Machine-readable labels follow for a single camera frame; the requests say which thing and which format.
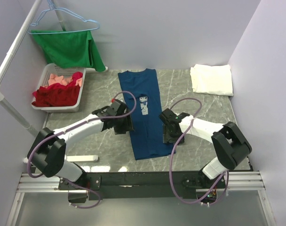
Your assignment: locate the blue mickey t shirt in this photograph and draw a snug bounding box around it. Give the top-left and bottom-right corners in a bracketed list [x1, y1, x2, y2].
[118, 69, 173, 160]

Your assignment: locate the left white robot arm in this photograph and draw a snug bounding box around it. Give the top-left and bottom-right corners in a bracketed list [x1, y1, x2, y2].
[27, 99, 134, 189]

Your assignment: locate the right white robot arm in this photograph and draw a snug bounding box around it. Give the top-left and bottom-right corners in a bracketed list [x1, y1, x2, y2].
[159, 109, 252, 188]

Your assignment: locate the white rack foot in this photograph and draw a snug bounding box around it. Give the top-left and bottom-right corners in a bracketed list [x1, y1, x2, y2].
[23, 155, 99, 164]

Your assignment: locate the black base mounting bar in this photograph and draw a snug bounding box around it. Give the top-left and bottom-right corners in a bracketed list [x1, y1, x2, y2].
[58, 171, 229, 205]

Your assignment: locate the magenta garment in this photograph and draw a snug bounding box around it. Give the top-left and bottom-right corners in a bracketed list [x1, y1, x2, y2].
[72, 72, 83, 84]

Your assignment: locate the folded white t shirt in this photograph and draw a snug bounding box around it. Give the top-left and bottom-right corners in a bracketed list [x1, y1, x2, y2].
[190, 64, 234, 97]

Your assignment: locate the dark red garment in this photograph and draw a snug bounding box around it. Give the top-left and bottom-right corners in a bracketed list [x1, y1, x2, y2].
[32, 83, 80, 107]

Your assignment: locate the pink garment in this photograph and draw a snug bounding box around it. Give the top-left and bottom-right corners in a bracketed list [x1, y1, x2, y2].
[48, 73, 82, 87]

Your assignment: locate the green hanging cloth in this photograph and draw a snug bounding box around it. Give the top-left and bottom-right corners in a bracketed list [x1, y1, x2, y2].
[31, 30, 106, 72]

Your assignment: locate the white clothes rack pole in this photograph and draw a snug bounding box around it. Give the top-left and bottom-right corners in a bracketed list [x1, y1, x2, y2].
[0, 0, 66, 137]

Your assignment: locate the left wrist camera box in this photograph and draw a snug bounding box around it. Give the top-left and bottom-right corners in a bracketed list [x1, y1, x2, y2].
[111, 98, 121, 107]

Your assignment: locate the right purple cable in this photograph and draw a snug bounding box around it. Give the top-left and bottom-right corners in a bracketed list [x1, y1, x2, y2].
[168, 97, 230, 205]

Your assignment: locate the purple cable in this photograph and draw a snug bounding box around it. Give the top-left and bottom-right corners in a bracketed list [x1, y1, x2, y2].
[168, 97, 230, 205]
[26, 90, 137, 210]

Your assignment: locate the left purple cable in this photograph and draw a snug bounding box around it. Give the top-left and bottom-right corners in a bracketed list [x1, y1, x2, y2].
[26, 90, 137, 210]

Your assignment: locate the aluminium rail frame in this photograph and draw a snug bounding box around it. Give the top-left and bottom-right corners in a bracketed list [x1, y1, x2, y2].
[6, 171, 277, 226]

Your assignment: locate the light blue wire hanger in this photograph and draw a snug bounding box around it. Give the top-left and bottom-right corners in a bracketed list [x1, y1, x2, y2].
[27, 0, 101, 34]

